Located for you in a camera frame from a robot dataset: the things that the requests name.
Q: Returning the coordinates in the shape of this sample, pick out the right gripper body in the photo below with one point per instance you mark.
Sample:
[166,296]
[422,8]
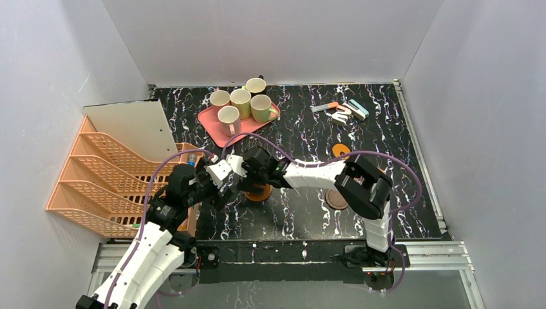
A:
[248,183]

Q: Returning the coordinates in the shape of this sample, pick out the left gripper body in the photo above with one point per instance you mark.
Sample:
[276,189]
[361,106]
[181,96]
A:
[223,194]

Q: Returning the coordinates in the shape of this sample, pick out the brown grooved wooden coaster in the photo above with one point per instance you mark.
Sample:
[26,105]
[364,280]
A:
[258,193]

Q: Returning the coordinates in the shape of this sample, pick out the plain brown coaster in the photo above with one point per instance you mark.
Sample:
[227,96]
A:
[335,200]

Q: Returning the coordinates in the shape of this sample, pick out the orange black round coaster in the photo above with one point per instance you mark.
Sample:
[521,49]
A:
[341,150]

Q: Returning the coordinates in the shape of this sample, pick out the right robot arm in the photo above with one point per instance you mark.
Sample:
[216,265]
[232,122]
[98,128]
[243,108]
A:
[365,189]

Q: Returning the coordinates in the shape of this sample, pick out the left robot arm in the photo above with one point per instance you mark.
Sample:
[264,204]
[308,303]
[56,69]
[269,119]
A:
[159,248]

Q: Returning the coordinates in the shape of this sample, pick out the blue grey glue bottle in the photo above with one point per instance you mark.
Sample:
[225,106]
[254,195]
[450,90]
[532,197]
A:
[191,159]

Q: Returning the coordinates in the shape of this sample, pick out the orange desk organiser box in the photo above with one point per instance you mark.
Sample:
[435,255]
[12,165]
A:
[181,189]

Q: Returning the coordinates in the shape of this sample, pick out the pink mug large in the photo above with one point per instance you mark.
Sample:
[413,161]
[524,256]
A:
[230,121]

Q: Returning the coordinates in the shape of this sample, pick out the green mug far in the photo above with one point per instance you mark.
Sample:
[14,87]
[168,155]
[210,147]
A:
[262,109]

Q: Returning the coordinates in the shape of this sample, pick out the yellow-green mug centre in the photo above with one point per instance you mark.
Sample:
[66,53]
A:
[240,99]

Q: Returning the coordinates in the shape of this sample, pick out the pink mug near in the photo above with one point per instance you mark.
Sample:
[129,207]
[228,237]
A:
[220,98]

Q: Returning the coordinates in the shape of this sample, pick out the black mug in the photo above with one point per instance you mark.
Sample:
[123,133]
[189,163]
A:
[256,86]

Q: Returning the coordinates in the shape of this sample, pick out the white board sheet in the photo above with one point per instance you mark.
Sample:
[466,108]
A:
[141,125]

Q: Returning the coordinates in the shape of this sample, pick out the orange white marker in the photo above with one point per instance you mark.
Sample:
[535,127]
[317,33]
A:
[323,107]

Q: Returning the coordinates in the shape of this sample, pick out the orange file rack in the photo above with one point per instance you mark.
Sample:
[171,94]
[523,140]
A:
[103,183]

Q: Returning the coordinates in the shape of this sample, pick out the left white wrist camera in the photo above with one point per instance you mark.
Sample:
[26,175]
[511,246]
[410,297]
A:
[219,172]

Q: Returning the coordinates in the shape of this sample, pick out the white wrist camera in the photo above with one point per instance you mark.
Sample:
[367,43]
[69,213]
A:
[236,164]
[219,172]

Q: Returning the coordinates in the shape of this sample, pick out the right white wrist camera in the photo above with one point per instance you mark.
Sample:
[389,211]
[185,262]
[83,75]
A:
[236,164]

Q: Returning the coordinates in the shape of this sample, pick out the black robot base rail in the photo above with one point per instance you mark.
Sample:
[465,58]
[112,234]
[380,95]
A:
[317,260]

